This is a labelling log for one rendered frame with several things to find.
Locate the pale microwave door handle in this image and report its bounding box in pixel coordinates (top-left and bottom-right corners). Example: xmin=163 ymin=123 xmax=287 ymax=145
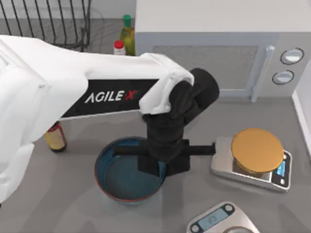
xmin=251 ymin=45 xmax=276 ymax=103

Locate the round golden plate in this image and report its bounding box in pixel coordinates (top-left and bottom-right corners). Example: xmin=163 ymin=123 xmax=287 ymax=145
xmin=230 ymin=128 xmax=285 ymax=174

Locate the black wire rack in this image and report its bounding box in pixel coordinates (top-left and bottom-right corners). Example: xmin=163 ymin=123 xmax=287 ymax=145
xmin=0 ymin=0 xmax=93 ymax=52

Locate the white jar with red cap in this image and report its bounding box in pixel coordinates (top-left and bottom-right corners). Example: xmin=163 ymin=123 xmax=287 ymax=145
xmin=113 ymin=40 xmax=127 ymax=56

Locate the silver kitchen scale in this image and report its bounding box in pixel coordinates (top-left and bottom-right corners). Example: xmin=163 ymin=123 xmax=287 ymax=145
xmin=186 ymin=200 xmax=261 ymax=233
xmin=209 ymin=136 xmax=292 ymax=194

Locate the white cabinet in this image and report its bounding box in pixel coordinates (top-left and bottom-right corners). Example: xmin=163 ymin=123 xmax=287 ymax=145
xmin=291 ymin=69 xmax=311 ymax=159

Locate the brown bottle with yellow label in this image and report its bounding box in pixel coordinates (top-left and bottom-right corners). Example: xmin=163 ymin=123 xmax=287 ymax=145
xmin=44 ymin=121 xmax=68 ymax=153

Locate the pale microwave oven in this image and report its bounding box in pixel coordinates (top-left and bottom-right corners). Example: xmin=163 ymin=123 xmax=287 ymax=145
xmin=134 ymin=0 xmax=311 ymax=103

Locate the grey microwave knob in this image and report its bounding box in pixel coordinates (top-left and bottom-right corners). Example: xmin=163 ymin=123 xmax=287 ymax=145
xmin=280 ymin=48 xmax=305 ymax=65
xmin=272 ymin=70 xmax=295 ymax=85

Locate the yellow bottle with green cap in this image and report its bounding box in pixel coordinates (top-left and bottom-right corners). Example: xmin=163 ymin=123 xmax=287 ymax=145
xmin=119 ymin=14 xmax=137 ymax=57

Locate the blue round bowl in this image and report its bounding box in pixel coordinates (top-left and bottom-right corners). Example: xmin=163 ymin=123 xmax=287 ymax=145
xmin=94 ymin=136 xmax=169 ymax=205

